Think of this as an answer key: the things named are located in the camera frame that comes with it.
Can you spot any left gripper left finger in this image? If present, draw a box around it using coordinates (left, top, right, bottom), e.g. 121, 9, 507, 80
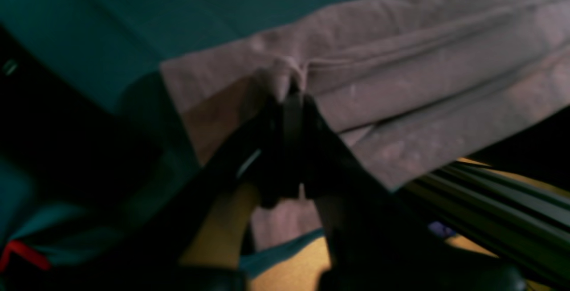
67, 93, 303, 291

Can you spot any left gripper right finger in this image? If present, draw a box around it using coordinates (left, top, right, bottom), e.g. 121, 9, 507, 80
301, 95, 526, 291

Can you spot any pink T-shirt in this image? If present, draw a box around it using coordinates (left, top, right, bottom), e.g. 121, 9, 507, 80
160, 0, 570, 251

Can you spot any blue table cloth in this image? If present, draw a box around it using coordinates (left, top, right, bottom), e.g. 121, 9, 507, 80
1, 0, 346, 267

